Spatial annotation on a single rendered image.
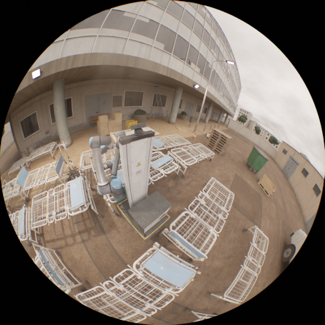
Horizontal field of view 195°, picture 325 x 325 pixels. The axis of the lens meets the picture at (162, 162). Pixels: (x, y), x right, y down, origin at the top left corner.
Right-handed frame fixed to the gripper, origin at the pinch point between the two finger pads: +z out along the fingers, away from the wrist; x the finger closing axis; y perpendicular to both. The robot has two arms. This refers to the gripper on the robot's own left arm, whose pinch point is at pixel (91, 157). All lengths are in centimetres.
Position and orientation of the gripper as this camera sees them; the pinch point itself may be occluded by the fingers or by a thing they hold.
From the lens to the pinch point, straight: 185.1
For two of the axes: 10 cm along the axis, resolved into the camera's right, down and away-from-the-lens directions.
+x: 0.5, -7.0, -7.1
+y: -6.7, -5.6, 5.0
